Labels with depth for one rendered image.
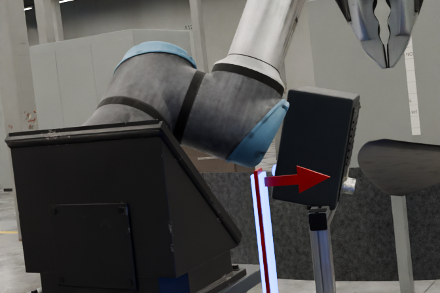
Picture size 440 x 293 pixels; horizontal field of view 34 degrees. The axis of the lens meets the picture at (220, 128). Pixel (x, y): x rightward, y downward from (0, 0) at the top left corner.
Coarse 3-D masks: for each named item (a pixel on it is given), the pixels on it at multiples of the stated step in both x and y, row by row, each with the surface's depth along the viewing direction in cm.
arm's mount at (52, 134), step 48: (48, 144) 96; (96, 144) 92; (144, 144) 89; (48, 192) 97; (96, 192) 93; (144, 192) 89; (192, 192) 93; (48, 240) 98; (96, 240) 93; (144, 240) 90; (192, 240) 92; (240, 240) 102; (48, 288) 99; (96, 288) 94; (144, 288) 91; (192, 288) 91
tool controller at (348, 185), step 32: (288, 96) 121; (320, 96) 120; (352, 96) 126; (288, 128) 121; (320, 128) 120; (352, 128) 121; (288, 160) 121; (320, 160) 120; (288, 192) 122; (320, 192) 121; (352, 192) 123
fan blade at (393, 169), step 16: (368, 144) 54; (384, 144) 53; (400, 144) 53; (416, 144) 52; (368, 160) 60; (384, 160) 60; (400, 160) 60; (416, 160) 60; (432, 160) 60; (368, 176) 67; (384, 176) 67; (400, 176) 67; (416, 176) 68; (432, 176) 68; (400, 192) 73
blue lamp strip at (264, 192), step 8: (264, 176) 65; (264, 184) 64; (264, 192) 64; (264, 200) 64; (264, 208) 64; (264, 216) 64; (264, 224) 64; (272, 240) 66; (272, 248) 65; (272, 256) 65; (272, 264) 65; (272, 272) 64; (272, 280) 64; (272, 288) 64
